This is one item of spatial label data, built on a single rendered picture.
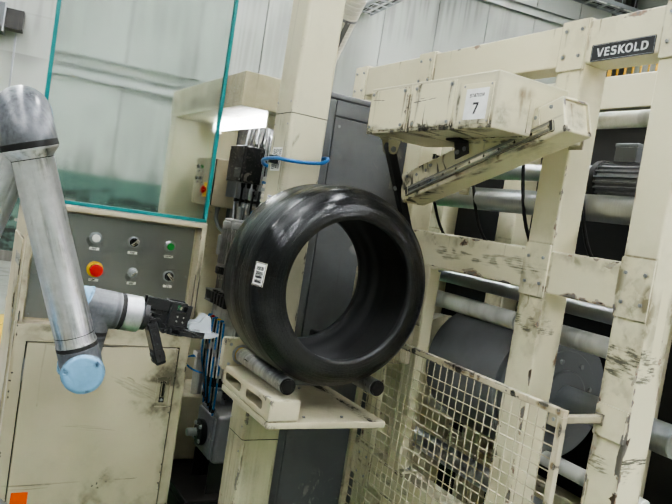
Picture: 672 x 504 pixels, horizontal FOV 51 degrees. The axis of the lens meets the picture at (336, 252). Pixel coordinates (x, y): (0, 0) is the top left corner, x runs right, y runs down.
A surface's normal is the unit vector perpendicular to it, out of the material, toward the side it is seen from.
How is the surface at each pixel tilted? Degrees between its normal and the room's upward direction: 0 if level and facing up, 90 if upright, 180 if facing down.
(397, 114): 90
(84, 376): 96
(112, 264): 90
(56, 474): 90
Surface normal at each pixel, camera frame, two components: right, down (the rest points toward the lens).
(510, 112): 0.47, 0.12
